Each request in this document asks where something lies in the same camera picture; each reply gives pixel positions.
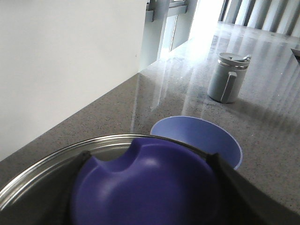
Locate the light blue plastic bowl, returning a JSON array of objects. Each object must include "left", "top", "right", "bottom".
[{"left": 150, "top": 116, "right": 243, "bottom": 170}]

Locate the grey lidded condiment jar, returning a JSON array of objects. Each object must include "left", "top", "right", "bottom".
[{"left": 208, "top": 52, "right": 251, "bottom": 104}]

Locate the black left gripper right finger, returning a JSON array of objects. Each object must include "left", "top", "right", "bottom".
[{"left": 206, "top": 154, "right": 300, "bottom": 225}]

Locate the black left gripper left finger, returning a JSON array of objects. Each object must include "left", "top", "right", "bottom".
[{"left": 0, "top": 151, "right": 91, "bottom": 225}]

